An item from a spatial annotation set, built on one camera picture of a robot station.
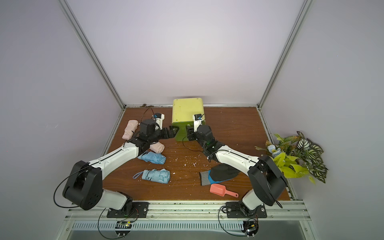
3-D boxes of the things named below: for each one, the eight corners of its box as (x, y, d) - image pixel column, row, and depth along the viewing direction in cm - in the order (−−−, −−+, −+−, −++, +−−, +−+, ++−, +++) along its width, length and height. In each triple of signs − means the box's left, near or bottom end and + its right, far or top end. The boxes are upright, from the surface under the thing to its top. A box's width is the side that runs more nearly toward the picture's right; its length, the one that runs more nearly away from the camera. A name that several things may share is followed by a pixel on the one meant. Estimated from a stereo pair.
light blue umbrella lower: (134, 183, 83) (132, 180, 80) (138, 171, 88) (135, 168, 84) (169, 183, 83) (168, 180, 80) (170, 171, 87) (169, 168, 84)
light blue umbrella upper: (141, 160, 93) (138, 156, 88) (144, 153, 96) (142, 149, 91) (163, 166, 90) (161, 162, 85) (166, 159, 93) (165, 154, 89)
